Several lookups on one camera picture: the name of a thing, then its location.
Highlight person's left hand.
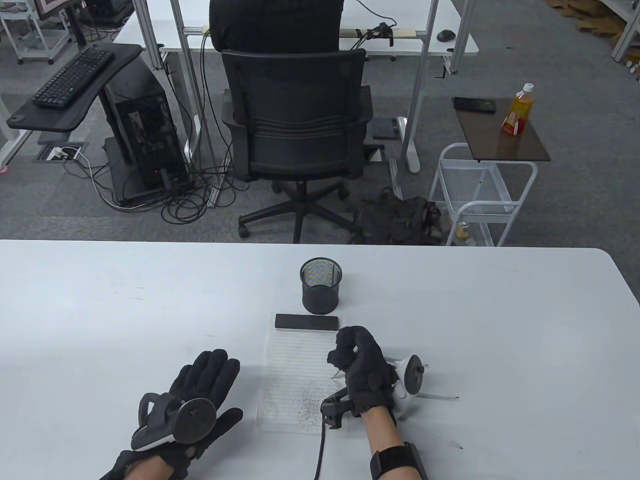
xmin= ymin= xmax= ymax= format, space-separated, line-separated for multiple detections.
xmin=150 ymin=349 xmax=244 ymax=476

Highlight tangle of black cables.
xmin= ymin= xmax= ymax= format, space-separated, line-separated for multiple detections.
xmin=62 ymin=20 xmax=251 ymax=224

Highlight lined paper sheet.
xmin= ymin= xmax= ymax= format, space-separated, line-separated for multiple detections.
xmin=256 ymin=312 xmax=349 ymax=435

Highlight black mesh pen holder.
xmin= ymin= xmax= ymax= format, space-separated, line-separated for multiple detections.
xmin=300 ymin=256 xmax=344 ymax=315

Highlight black mesh office chair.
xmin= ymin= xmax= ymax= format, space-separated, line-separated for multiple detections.
xmin=220 ymin=48 xmax=375 ymax=244

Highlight grey floor socket box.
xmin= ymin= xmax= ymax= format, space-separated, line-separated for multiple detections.
xmin=34 ymin=141 xmax=90 ymax=164

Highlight person's left forearm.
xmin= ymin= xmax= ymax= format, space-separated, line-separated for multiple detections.
xmin=122 ymin=452 xmax=176 ymax=480

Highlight black smartphone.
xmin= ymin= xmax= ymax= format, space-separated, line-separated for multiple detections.
xmin=452 ymin=96 xmax=497 ymax=115

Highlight dark brown board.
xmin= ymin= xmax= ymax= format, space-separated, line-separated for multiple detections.
xmin=452 ymin=96 xmax=552 ymax=163

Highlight yellow drink bottle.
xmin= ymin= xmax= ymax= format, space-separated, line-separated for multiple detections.
xmin=501 ymin=83 xmax=535 ymax=137

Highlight black rectangular block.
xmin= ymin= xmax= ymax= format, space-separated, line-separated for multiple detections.
xmin=274 ymin=313 xmax=340 ymax=332

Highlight aluminium frame post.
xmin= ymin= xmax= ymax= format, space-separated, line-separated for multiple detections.
xmin=132 ymin=0 xmax=167 ymax=71
xmin=395 ymin=0 xmax=442 ymax=174
xmin=446 ymin=0 xmax=477 ymax=76
xmin=171 ymin=0 xmax=207 ymax=151

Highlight black desk clamp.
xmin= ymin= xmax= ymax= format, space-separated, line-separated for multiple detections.
xmin=434 ymin=47 xmax=455 ymax=80

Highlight black armband with battery box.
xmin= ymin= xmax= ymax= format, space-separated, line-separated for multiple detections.
xmin=369 ymin=441 xmax=429 ymax=480

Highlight black computer tower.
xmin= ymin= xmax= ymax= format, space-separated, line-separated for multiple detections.
xmin=102 ymin=60 xmax=191 ymax=201

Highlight white mechanical pencil yellow cap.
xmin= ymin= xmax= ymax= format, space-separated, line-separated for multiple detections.
xmin=400 ymin=419 xmax=464 ymax=450

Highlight grey white hand controller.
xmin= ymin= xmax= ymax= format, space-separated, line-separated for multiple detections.
xmin=392 ymin=354 xmax=429 ymax=422
xmin=131 ymin=392 xmax=217 ymax=452

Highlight black braided cable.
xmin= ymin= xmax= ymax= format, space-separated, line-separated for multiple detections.
xmin=313 ymin=427 xmax=327 ymax=480

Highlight computer monitor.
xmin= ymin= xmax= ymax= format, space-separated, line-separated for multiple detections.
xmin=34 ymin=0 xmax=88 ymax=48

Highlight brown cardboard pieces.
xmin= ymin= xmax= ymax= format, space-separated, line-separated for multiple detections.
xmin=547 ymin=0 xmax=626 ymax=36

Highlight black backpack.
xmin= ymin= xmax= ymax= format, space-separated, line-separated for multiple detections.
xmin=350 ymin=187 xmax=443 ymax=246

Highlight black keyboard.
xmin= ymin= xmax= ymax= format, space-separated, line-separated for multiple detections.
xmin=31 ymin=46 xmax=116 ymax=110

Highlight person's right hand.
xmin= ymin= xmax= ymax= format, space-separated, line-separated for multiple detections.
xmin=327 ymin=326 xmax=401 ymax=418

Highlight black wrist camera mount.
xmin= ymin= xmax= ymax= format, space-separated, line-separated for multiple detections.
xmin=320 ymin=390 xmax=352 ymax=431
xmin=97 ymin=448 xmax=138 ymax=480

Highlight white office desk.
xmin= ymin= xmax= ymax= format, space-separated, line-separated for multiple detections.
xmin=112 ymin=0 xmax=480 ymax=57

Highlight black keyboard tray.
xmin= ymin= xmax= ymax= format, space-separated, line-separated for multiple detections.
xmin=6 ymin=43 xmax=144 ymax=134

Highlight white wire cart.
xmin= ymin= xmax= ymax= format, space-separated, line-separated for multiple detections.
xmin=429 ymin=142 xmax=539 ymax=247

